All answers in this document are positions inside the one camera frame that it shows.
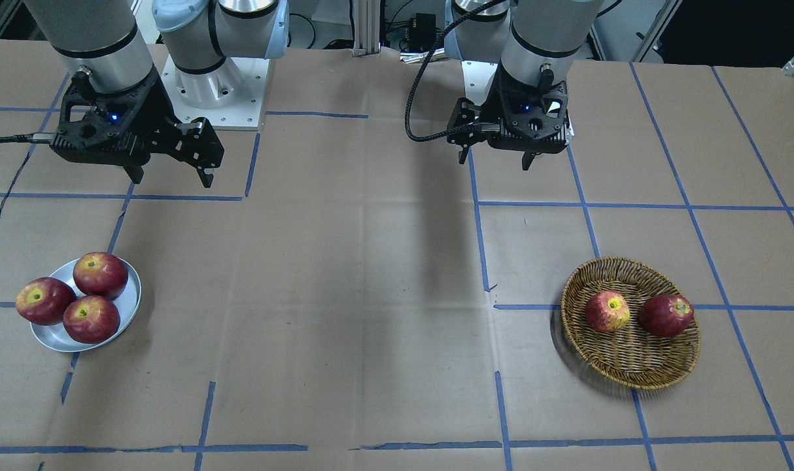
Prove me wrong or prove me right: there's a dark red apple in basket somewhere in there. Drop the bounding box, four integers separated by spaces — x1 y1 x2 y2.
638 294 694 339

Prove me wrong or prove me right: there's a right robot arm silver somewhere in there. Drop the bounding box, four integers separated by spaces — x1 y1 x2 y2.
26 1 289 188

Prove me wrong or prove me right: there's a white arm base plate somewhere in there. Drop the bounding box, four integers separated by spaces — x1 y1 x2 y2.
162 57 272 131

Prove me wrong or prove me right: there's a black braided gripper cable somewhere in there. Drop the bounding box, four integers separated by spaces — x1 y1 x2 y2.
405 0 509 143

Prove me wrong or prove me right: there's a red yellow apple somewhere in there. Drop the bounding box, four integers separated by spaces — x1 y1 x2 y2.
583 291 630 333

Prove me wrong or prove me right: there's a red apple on plate back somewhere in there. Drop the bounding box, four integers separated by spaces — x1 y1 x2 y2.
72 253 129 299

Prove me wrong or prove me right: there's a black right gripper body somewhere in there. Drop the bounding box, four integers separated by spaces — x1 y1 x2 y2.
49 67 224 172

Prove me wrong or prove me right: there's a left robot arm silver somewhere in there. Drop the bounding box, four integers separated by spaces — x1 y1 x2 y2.
443 1 602 170

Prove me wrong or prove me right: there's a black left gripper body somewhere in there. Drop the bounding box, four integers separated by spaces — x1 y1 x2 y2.
448 66 571 155

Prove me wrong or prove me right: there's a red apple on plate front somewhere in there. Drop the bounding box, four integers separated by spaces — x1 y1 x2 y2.
62 295 121 345

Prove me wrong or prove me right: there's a silver metal plate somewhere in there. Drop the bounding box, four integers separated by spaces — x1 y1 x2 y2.
30 260 142 354

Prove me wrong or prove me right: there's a red apple on plate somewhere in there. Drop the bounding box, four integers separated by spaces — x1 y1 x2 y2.
14 277 77 326
62 295 121 345
72 253 129 299

